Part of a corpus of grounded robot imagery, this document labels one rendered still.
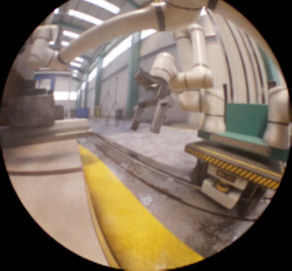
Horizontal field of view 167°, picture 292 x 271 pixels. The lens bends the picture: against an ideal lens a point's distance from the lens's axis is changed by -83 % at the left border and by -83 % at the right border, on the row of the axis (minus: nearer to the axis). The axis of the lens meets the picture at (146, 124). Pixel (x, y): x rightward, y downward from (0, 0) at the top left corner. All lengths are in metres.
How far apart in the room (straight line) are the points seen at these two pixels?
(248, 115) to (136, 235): 0.91
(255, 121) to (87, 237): 0.87
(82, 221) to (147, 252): 0.34
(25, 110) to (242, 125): 1.51
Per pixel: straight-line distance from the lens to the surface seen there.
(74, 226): 0.27
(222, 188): 0.65
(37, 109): 0.90
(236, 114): 0.79
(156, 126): 0.27
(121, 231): 0.57
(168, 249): 0.55
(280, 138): 0.61
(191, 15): 0.36
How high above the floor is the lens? 0.53
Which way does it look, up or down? 7 degrees down
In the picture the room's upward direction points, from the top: 1 degrees clockwise
